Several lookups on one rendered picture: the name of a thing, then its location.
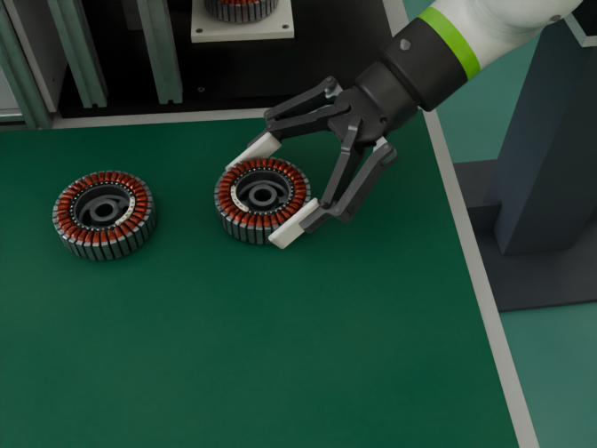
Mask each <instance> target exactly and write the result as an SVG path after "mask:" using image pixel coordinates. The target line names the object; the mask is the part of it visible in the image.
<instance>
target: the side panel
mask: <svg viewBox="0 0 597 448"><path fill-rule="evenodd" d="M54 117H55V115H54V112H49V111H48V109H47V107H46V105H45V103H44V99H43V96H42V94H41V92H40V90H39V87H38V85H37V82H36V79H35V77H34V75H33V72H32V70H31V67H30V66H29V63H28V59H27V57H26V54H25V53H24V50H23V48H22V46H21V43H20V40H19V38H18V35H17V33H16V30H15V28H14V26H13V24H12V20H11V18H10V15H9V13H8V11H7V9H6V6H5V4H4V0H0V132H13V131H30V130H37V129H38V127H42V128H43V130H46V129H52V126H53V123H52V120H54Z"/></svg>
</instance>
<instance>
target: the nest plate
mask: <svg viewBox="0 0 597 448"><path fill-rule="evenodd" d="M248 21H249V20H248ZM277 38H294V27H293V19H292V12H291V0H278V4H277V6H276V8H275V9H274V11H273V12H270V14H269V15H267V16H266V17H265V18H263V19H262V18H261V19H260V20H255V21H251V22H244V23H243V21H242V23H237V22H230V21H229V22H227V21H223V20H219V18H215V17H214V16H212V15H210V13H209V12H207V10H206V9H205V6H204V1H203V0H192V22H191V40H192V43H203V42H222V41H241V40H259V39H277Z"/></svg>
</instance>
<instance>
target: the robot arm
mask: <svg viewBox="0 0 597 448"><path fill-rule="evenodd" d="M582 2H583V0H435V1H434V2H433V3H432V4H431V5H430V6H428V7H427V8H426V9H425V10H424V11H423V12H421V13H420V14H419V15H418V16H417V17H416V18H415V19H414V20H413V21H412V22H410V23H409V24H408V25H407V26H406V27H404V28H403V29H402V30H401V31H400V32H398V33H397V34H396V35H395V36H394V37H392V38H391V39H390V40H389V41H388V42H386V43H385V44H384V45H383V46H382V47H380V48H379V55H380V57H381V59H382V60H383V61H384V62H383V63H382V62H381V61H379V62H375V63H373V64H372V65H371V66H370V67H369V68H367V69H366V70H365V71H364V72H363V73H361V74H360V75H359V76H358V77H357V78H356V79H355V83H354V85H353V86H352V87H351V88H349V89H347V90H344V91H343V90H342V88H341V86H340V85H339V83H338V82H337V80H336V79H335V78H334V76H328V77H327V78H326V79H325V80H323V81H322V82H321V83H320V84H319V85H317V86H316V87H315V88H313V89H311V90H309V91H307V92H304V93H302V94H300V95H298V96H296V97H294V98H292V99H290V100H287V101H285V102H284V103H281V104H279V105H277V106H275V107H273V108H270V109H269V110H267V111H266V112H265V113H264V118H265V119H266V122H267V126H266V129H265V130H264V131H263V132H262V133H261V134H260V135H258V136H257V137H256V138H255V139H254V140H252V141H251V142H250V143H249V144H248V146H247V148H248V149H246V150H245V151H244V152H243V153H242V154H241V155H239V156H238V157H237V158H236V159H235V160H234V161H233V162H232V163H230V164H229V165H228V166H227V167H226V171H227V169H228V168H229V167H230V166H232V167H233V164H236V163H238V164H239V163H240V162H241V161H242V160H245V161H247V159H248V158H252V157H253V159H254V162H255V157H258V156H261V161H262V158H263V156H271V155H272V154H273V153H274V152H275V151H276V150H277V149H278V148H279V147H281V146H282V144H281V143H282V141H283V140H284V139H288V138H292V137H297V136H300V135H305V134H309V133H313V132H320V131H327V132H331V131H333V132H334V133H335V134H336V136H337V137H338V139H339V140H340V141H341V142H342V145H341V154H340V156H339V158H338V161H337V164H336V166H335V168H334V171H333V173H332V175H331V177H330V181H329V183H328V186H327V188H326V189H325V192H324V194H323V197H322V200H320V201H319V200H318V199H317V198H314V199H313V200H312V201H310V202H309V203H308V204H307V205H305V206H304V207H303V208H302V209H301V210H299V211H298V212H297V213H296V214H295V215H293V216H292V217H291V218H290V219H289V220H287V221H286V222H285V223H284V224H282V225H281V226H280V227H279V228H278V229H277V230H276V231H275V232H274V233H273V234H271V235H270V236H269V237H268V239H269V240H270V242H272V243H273V244H275V245H277V246H278V247H280V248H281V249H284V248H285V247H286V246H287V245H288V244H290V243H291V242H292V241H293V240H295V239H296V238H297V237H298V236H300V235H301V234H302V233H303V232H304V231H305V232H307V233H308V234H309V233H311V232H313V231H314V230H315V229H316V228H318V227H319V226H320V225H322V224H323V223H324V222H325V221H326V220H327V219H328V218H331V217H334V218H336V219H338V220H341V221H342V222H343V223H345V224H346V223H348V222H350V220H351V219H352V218H353V217H354V215H355V214H356V212H357V211H358V209H359V208H360V206H361V205H362V203H363V201H364V200H365V198H366V197H367V196H368V194H369V193H370V192H371V190H372V189H373V187H374V186H375V184H376V183H377V181H378V179H379V178H380V176H381V175H382V174H383V172H384V171H385V169H387V168H388V167H389V166H390V165H392V164H393V163H394V162H395V161H397V160H398V159H399V154H398V152H397V151H396V150H395V148H394V146H393V145H392V144H391V143H390V142H387V141H386V137H387V135H388V134H389V133H390V132H391V131H393V130H397V129H399V128H400V127H401V126H403V125H404V124H405V123H407V122H408V121H409V120H410V119H411V118H412V117H413V116H414V115H416V114H417V113H418V106H420V107H421V108H422V109H424V110H425V111H426V112H431V111H433V110H434V109H435V108H436V107H438V106H439V105H440V104H441V103H443V102H444V101H445V100H446V99H448V97H449V96H450V95H452V94H453V93H454V92H455V91H457V90H458V89H459V88H460V87H462V86H463V85H464V84H465V83H467V82H468V81H469V80H470V79H472V78H473V77H474V76H476V75H477V74H478V73H479V72H480V71H482V70H483V69H484V68H486V67H487V66H488V65H489V64H490V63H492V62H493V61H495V60H497V59H498V58H500V57H501V56H503V55H505V54H507V53H508V52H510V51H512V50H514V49H516V48H518V47H520V46H522V45H524V44H526V43H527V42H529V41H530V40H532V39H533V38H534V37H535V36H537V35H538V34H539V33H540V32H541V31H542V30H543V28H544V27H545V26H546V25H549V24H552V23H555V22H556V21H558V20H561V19H562V18H564V17H566V16H567V15H568V14H570V13H571V12H573V11H574V10H575V9H576V8H577V7H578V6H579V5H580V4H581V3H582ZM331 101H333V102H335V103H334V105H333V106H328V107H325V108H322V107H323V106H325V105H327V104H328V103H330V102H331ZM316 109H317V110H316ZM314 110H316V112H314V113H310V112H312V111H314ZM308 113H309V114H308ZM375 146H376V147H375ZM369 147H374V149H373V153H372V154H371V155H370V156H369V158H368V159H367V160H366V162H365V163H364V165H363V166H362V168H361V170H360V171H359V172H358V173H357V175H356V176H355V177H354V179H353V181H352V182H351V180H352V178H353V176H354V172H355V170H356V167H357V165H358V164H359V163H360V162H361V161H362V159H363V156H364V154H365V152H366V149H367V148H369ZM350 182H351V184H350Z"/></svg>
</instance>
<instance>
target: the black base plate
mask: <svg viewBox="0 0 597 448"><path fill-rule="evenodd" d="M82 4H83V8H84V12H85V16H86V19H87V22H88V25H89V28H90V31H91V34H92V40H93V42H94V45H95V49H96V52H97V54H98V58H99V63H100V66H101V69H102V72H103V76H104V78H105V81H106V85H107V89H108V98H107V106H106V107H102V108H98V105H97V104H92V108H84V105H83V103H82V100H81V98H80V95H79V92H78V90H77V87H76V82H75V79H74V78H73V75H72V72H71V69H70V66H69V64H68V65H67V70H66V74H65V78H64V82H63V86H62V90H61V95H60V102H59V105H58V108H59V111H60V114H61V116H62V118H63V119H64V118H81V117H98V116H130V115H147V114H164V113H181V112H197V111H214V110H231V109H248V108H273V107H275V106H277V105H279V104H281V103H284V102H285V101H287V100H290V99H292V98H294V97H296V96H298V95H300V94H302V93H304V92H307V91H309V90H311V89H313V88H315V87H316V86H317V85H319V84H320V83H321V82H322V81H323V80H325V79H326V78H327V77H328V76H334V78H335V79H336V80H337V82H338V83H339V85H340V86H341V88H342V90H343V91H344V90H347V89H349V88H351V87H352V86H353V85H354V83H355V79H356V78H357V77H358V76H359V75H360V74H361V73H363V72H364V71H365V70H366V69H367V68H369V67H370V66H371V65H372V64H373V63H375V62H379V61H381V62H382V63H383V62H384V61H383V60H382V59H381V57H380V55H379V48H380V47H382V46H383V45H384V44H385V43H386V42H388V41H389V40H390V39H391V38H392V33H391V29H390V27H389V23H388V19H387V16H386V10H385V7H384V4H383V0H291V12H292V19H293V27H294V38H277V39H259V40H241V41H222V42H203V43H192V40H191V22H192V0H167V4H168V9H169V14H170V19H171V28H172V34H173V38H174V43H175V48H176V53H177V58H178V63H179V72H180V77H181V83H182V87H183V93H182V102H181V103H174V102H173V100H168V104H160V102H159V99H158V94H157V90H156V86H155V79H154V75H153V71H152V67H151V63H150V58H149V55H148V50H147V43H146V39H145V35H144V31H143V29H139V30H129V29H128V27H127V23H126V19H125V15H124V11H123V5H122V1H121V0H82Z"/></svg>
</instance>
